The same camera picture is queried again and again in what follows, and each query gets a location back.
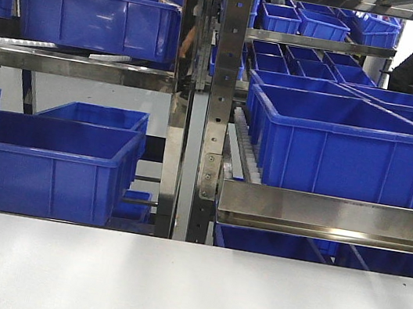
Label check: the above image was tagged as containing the stainless steel shelving rack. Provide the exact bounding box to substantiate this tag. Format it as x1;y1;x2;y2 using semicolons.
0;0;413;254

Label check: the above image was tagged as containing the blue bin behind lower left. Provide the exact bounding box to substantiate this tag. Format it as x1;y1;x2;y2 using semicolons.
35;101;149;159

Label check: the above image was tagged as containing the large blue bin front right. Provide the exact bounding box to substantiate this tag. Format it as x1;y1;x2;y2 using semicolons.
250;84;413;209

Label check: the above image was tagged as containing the large blue bin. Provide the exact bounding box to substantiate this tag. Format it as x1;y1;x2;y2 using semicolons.
0;110;145;226
250;84;413;209
20;0;181;64

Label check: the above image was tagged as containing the small blue bin top shelf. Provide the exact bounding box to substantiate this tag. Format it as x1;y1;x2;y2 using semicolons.
259;2;301;34

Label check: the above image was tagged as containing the small blue bin top right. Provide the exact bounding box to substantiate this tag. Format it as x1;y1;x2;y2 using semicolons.
298;9;350;42

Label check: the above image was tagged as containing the large blue bin lower left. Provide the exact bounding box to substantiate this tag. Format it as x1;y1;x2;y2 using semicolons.
0;110;145;226

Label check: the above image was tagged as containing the large blue bin upper left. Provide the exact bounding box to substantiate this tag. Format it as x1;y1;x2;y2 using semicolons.
20;0;181;64

